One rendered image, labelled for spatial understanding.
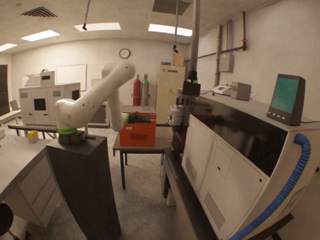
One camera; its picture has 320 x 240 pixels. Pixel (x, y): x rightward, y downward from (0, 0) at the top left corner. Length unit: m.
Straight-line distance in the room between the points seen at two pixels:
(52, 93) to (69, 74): 3.27
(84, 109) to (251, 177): 0.74
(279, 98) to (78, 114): 0.80
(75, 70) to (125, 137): 3.78
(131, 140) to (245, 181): 1.38
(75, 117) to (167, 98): 3.86
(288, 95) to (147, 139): 1.50
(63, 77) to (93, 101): 4.63
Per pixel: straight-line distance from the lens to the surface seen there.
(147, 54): 4.68
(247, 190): 0.59
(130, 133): 1.67
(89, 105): 0.69
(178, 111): 1.25
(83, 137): 0.85
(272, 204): 0.55
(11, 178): 1.23
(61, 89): 1.87
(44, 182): 1.62
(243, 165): 0.59
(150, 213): 1.86
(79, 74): 5.02
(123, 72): 0.83
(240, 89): 1.06
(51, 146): 0.89
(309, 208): 1.77
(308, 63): 1.73
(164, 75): 4.31
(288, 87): 0.55
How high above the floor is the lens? 1.52
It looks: 17 degrees down
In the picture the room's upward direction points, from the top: 4 degrees clockwise
